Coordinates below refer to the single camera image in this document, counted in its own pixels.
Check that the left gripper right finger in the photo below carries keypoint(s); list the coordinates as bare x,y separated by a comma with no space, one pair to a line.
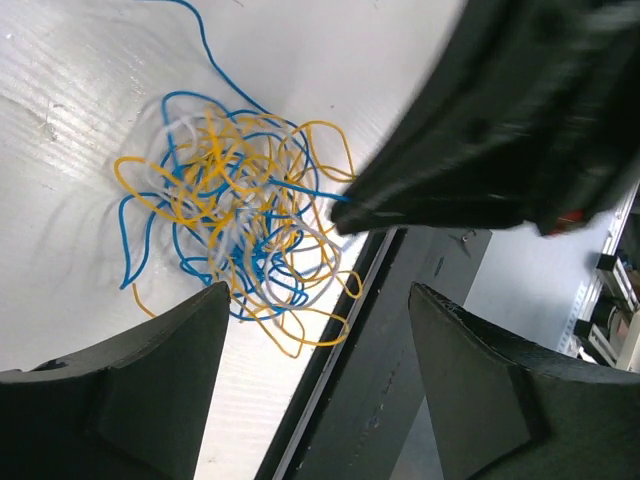
503,407

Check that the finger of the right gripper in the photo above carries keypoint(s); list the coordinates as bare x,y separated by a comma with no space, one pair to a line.
453,161

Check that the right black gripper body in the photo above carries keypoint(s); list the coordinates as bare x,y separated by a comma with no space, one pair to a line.
583,57

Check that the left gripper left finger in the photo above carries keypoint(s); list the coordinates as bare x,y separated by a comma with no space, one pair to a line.
133,406

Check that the right white cable duct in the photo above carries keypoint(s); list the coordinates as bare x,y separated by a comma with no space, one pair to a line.
582,307

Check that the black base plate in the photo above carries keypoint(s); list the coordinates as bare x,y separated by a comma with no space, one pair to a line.
355,403

